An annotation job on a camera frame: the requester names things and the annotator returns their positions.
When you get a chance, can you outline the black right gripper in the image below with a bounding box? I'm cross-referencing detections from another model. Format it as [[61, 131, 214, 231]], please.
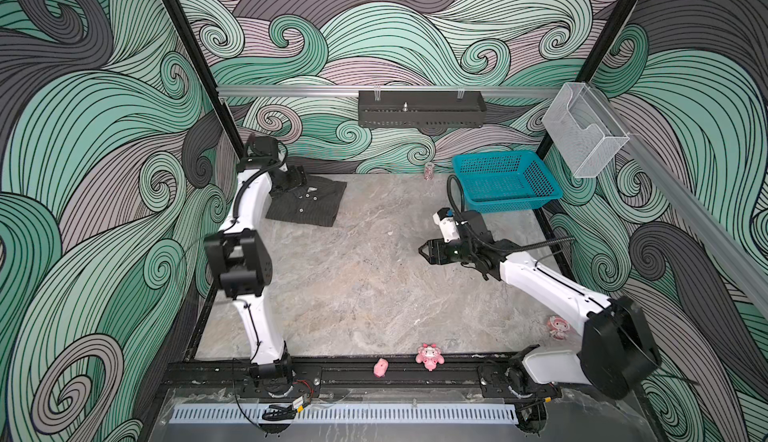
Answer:
[[417, 236, 479, 265]]

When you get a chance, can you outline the dark grey pinstripe shirt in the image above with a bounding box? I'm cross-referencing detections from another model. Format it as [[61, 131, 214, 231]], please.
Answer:
[[266, 175, 347, 227]]

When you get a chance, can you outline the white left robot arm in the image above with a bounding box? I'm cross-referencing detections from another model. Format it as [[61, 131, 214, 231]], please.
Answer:
[[203, 135, 306, 389]]

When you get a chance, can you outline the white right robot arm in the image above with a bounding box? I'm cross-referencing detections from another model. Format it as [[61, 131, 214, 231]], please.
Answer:
[[419, 175, 662, 400]]

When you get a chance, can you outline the pink poker chip stack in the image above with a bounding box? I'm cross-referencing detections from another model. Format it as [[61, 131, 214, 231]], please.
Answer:
[[423, 162, 435, 180]]

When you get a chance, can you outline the teal plastic basket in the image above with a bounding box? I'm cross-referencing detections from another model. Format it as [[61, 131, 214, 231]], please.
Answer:
[[452, 151, 563, 214]]

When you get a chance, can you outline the pink plush pig toy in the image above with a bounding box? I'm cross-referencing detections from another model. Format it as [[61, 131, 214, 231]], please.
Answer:
[[415, 343, 445, 372]]

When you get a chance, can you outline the small pink toy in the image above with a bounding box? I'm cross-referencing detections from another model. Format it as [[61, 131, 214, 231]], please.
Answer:
[[373, 358, 389, 378]]

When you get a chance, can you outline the pink white figurine toy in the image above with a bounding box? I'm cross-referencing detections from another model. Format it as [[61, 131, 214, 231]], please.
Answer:
[[547, 315, 571, 341]]

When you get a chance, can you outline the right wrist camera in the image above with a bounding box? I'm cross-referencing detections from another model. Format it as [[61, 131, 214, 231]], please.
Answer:
[[433, 208, 461, 243]]

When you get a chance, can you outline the aluminium wall rail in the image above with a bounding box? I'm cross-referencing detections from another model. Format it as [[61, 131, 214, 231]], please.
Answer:
[[217, 85, 560, 99]]

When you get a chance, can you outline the black wall shelf tray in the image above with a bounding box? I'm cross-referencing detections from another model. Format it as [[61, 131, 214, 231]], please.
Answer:
[[357, 91, 487, 135]]

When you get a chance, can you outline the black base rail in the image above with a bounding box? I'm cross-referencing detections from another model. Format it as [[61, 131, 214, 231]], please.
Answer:
[[161, 351, 637, 404]]

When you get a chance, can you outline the clear plastic wall bin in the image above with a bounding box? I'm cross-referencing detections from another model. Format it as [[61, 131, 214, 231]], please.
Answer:
[[543, 82, 629, 179]]

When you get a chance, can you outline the white slotted cable duct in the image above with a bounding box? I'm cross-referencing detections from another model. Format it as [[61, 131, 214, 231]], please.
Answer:
[[169, 403, 518, 425]]

